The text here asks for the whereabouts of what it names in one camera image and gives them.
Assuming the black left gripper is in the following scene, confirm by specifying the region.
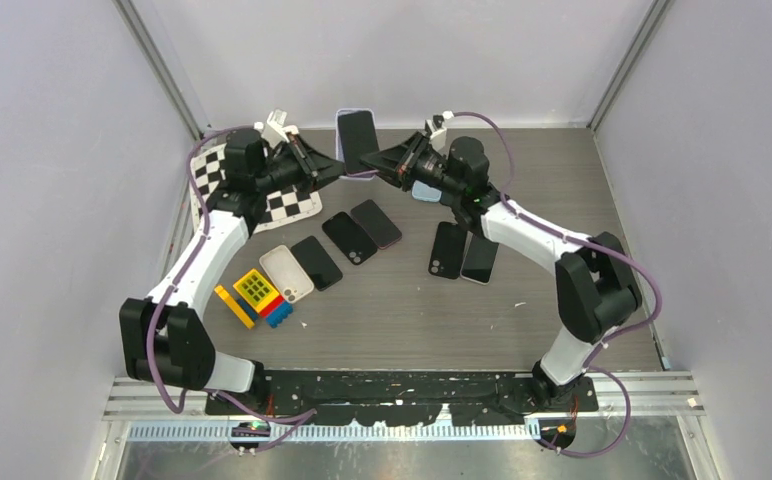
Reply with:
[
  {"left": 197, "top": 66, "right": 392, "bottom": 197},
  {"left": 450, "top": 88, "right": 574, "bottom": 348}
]
[{"left": 253, "top": 134, "right": 348, "bottom": 196}]

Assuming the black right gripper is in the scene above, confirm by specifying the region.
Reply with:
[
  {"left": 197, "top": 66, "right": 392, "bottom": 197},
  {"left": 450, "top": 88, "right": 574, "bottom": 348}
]
[{"left": 359, "top": 133, "right": 464, "bottom": 200}]

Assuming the black phone purple edge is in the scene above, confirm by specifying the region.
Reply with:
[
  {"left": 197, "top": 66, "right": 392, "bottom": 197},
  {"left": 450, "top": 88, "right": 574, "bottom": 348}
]
[{"left": 350, "top": 199, "right": 402, "bottom": 249}]

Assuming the black phone case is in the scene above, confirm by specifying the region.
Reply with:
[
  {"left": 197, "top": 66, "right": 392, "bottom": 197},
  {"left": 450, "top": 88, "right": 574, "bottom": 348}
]
[
  {"left": 321, "top": 211, "right": 378, "bottom": 266},
  {"left": 428, "top": 221, "right": 467, "bottom": 280}
]

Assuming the beige phone case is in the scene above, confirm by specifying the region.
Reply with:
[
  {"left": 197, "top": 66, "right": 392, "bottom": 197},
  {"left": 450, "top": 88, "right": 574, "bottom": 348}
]
[{"left": 259, "top": 245, "right": 315, "bottom": 304}]

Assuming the white edged black phone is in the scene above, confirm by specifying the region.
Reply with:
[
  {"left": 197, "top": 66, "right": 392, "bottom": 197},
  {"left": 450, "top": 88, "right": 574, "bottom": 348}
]
[{"left": 460, "top": 235, "right": 499, "bottom": 285}]

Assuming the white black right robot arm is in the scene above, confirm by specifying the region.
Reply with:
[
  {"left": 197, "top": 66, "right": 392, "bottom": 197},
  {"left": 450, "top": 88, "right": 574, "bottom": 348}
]
[{"left": 361, "top": 132, "right": 642, "bottom": 411}]

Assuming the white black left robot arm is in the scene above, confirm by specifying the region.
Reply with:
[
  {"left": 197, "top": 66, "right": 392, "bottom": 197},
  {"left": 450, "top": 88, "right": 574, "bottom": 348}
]
[{"left": 118, "top": 129, "right": 345, "bottom": 414}]

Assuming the checkerboard calibration mat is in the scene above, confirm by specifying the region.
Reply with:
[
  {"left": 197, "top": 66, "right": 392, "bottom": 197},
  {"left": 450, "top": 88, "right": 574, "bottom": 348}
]
[{"left": 189, "top": 145, "right": 323, "bottom": 233}]

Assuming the yellow red blue block house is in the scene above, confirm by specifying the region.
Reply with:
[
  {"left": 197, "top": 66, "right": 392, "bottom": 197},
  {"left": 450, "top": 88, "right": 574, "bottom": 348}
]
[{"left": 233, "top": 269, "right": 293, "bottom": 328}]

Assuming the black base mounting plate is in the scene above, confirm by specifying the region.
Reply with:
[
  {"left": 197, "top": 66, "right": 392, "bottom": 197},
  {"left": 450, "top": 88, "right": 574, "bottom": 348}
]
[{"left": 205, "top": 370, "right": 599, "bottom": 427}]

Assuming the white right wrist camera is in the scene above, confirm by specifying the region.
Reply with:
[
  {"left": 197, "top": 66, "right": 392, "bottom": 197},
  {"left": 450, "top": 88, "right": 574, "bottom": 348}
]
[{"left": 424, "top": 110, "right": 454, "bottom": 154}]

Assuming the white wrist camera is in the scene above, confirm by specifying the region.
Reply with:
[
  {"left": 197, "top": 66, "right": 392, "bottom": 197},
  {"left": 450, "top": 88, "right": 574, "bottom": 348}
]
[
  {"left": 424, "top": 110, "right": 454, "bottom": 154},
  {"left": 253, "top": 109, "right": 288, "bottom": 149}
]

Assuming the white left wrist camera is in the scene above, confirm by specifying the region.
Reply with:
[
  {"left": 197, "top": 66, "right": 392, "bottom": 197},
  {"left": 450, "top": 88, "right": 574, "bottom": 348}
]
[{"left": 253, "top": 109, "right": 288, "bottom": 149}]

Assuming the aluminium frame rail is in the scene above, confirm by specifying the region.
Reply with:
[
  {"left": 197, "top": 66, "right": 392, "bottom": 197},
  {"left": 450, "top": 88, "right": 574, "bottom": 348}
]
[{"left": 104, "top": 370, "right": 705, "bottom": 446}]

